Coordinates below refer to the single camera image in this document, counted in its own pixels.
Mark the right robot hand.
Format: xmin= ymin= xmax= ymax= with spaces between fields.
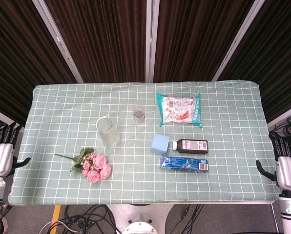
xmin=255 ymin=133 xmax=291 ymax=191

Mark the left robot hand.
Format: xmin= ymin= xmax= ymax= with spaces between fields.
xmin=0 ymin=122 xmax=31 ymax=176

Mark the pink artificial flower bouquet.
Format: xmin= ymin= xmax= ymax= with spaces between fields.
xmin=54 ymin=147 xmax=112 ymax=184

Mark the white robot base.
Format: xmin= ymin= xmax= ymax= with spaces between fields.
xmin=105 ymin=203 xmax=176 ymax=234

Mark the clear glass jar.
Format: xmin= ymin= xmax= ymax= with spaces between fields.
xmin=95 ymin=117 xmax=122 ymax=149

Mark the green checked tablecloth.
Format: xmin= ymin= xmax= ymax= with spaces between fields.
xmin=8 ymin=81 xmax=281 ymax=205

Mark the yellow floor tape strip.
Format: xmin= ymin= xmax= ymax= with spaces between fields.
xmin=51 ymin=204 xmax=62 ymax=223

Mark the dark brown ribbed panel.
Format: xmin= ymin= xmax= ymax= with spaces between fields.
xmin=153 ymin=0 xmax=255 ymax=83
xmin=217 ymin=0 xmax=291 ymax=123
xmin=44 ymin=0 xmax=149 ymax=84
xmin=0 ymin=0 xmax=78 ymax=126

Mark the brown bottle with white cap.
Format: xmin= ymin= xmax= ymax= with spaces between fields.
xmin=172 ymin=138 xmax=209 ymax=155

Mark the blue cookie box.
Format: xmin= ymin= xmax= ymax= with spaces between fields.
xmin=159 ymin=156 xmax=209 ymax=173

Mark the teal and white snack bag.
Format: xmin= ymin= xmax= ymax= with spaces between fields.
xmin=156 ymin=92 xmax=204 ymax=128

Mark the light blue foam cube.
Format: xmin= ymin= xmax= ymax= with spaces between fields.
xmin=151 ymin=133 xmax=171 ymax=155

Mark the small clear lidded jar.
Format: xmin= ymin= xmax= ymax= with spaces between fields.
xmin=132 ymin=109 xmax=146 ymax=123

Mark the black floor cable bundle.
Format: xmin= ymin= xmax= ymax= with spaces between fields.
xmin=176 ymin=204 xmax=206 ymax=234
xmin=276 ymin=111 xmax=291 ymax=143
xmin=39 ymin=204 xmax=119 ymax=234

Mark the white partition post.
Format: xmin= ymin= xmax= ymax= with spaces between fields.
xmin=267 ymin=101 xmax=291 ymax=131
xmin=211 ymin=0 xmax=267 ymax=82
xmin=145 ymin=0 xmax=160 ymax=83
xmin=32 ymin=0 xmax=84 ymax=84

